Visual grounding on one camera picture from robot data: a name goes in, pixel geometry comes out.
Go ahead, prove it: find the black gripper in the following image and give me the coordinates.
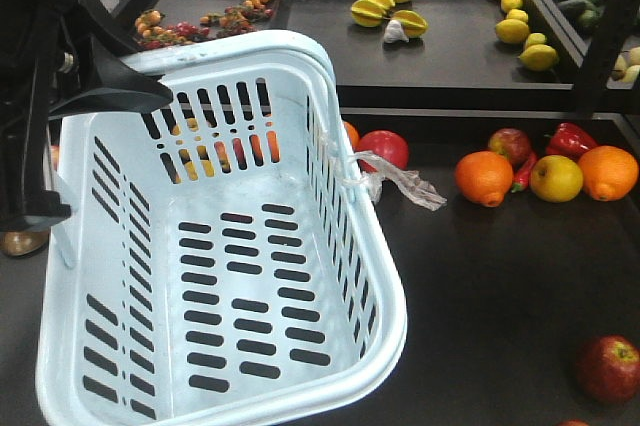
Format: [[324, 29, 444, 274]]
[[1, 0, 173, 232]]

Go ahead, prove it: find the light blue plastic basket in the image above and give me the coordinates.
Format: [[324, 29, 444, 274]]
[[36, 30, 407, 425]]

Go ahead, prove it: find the brown round object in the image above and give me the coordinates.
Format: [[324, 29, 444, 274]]
[[1, 231, 49, 258]]

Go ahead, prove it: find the orange back left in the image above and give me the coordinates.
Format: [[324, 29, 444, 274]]
[[343, 121, 361, 151]]

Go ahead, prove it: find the clear plastic tag strip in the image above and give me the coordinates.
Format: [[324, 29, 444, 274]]
[[320, 134, 447, 211]]

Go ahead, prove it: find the white garlic bulb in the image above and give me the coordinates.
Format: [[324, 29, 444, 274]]
[[383, 19, 410, 44]]

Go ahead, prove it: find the red apple back left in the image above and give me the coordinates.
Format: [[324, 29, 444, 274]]
[[356, 130, 410, 170]]

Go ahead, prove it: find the black wooden display stand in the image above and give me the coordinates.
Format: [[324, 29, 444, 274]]
[[1, 0, 639, 425]]

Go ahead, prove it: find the orange left of group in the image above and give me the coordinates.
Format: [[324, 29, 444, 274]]
[[454, 151, 513, 208]]

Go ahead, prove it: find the orange of group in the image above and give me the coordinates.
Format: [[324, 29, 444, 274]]
[[578, 145, 639, 202], [454, 151, 513, 208]]

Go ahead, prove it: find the dark red apple behind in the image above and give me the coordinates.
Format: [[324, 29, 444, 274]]
[[487, 128, 533, 166]]

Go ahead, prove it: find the red chili pepper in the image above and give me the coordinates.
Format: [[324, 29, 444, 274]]
[[510, 151, 538, 193]]

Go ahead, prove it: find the yellow orange fruit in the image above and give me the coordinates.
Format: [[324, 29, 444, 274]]
[[530, 155, 583, 203]]

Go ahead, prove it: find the red bell pepper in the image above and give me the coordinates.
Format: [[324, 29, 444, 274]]
[[545, 122, 598, 160]]

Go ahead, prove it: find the orange right of group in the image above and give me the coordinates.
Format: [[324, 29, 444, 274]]
[[578, 145, 639, 202]]

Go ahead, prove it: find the red apple front middle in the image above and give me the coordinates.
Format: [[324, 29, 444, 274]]
[[574, 335, 639, 405]]

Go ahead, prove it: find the red apple front right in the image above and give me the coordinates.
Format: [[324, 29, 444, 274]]
[[556, 419, 590, 426]]

